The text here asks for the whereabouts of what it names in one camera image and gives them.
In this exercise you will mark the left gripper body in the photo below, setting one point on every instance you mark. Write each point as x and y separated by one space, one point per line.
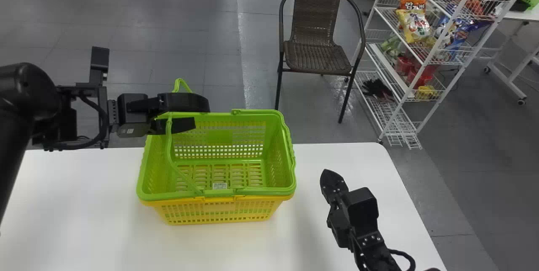
132 113

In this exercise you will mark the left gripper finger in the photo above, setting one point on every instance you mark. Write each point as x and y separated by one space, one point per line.
185 102
181 124

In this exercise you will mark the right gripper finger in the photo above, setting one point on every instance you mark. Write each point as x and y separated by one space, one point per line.
326 187
341 189

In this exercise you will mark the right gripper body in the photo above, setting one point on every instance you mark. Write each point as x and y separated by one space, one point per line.
338 224

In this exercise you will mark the green basket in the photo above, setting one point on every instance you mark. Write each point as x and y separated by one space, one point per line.
276 157

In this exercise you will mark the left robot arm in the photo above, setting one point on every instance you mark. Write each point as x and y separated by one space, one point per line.
21 94

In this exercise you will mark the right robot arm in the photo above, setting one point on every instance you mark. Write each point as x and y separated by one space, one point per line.
374 256

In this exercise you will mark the yellow basket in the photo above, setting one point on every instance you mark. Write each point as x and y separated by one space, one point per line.
219 212

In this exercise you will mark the black gloves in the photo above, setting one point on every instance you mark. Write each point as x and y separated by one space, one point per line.
377 89

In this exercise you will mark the small yellow snack packet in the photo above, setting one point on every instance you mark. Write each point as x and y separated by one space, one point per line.
425 92

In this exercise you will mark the brown wicker chair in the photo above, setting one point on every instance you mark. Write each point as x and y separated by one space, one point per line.
313 52

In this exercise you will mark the red snack packet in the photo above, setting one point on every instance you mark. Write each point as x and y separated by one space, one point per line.
423 76
404 65

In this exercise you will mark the green snack packet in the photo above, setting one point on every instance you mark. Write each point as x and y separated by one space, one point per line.
391 44

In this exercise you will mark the blue snack packet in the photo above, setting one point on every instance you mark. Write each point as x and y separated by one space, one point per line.
457 31

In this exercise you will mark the orange snack packet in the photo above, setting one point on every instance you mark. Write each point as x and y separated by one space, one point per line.
412 3

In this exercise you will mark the white side table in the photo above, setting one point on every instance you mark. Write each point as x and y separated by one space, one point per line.
511 69

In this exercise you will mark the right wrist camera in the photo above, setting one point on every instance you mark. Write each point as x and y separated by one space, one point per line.
362 212

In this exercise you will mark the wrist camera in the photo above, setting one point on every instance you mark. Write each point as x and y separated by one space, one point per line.
100 59
362 212

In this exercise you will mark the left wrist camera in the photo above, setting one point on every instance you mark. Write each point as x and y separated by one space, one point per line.
100 59

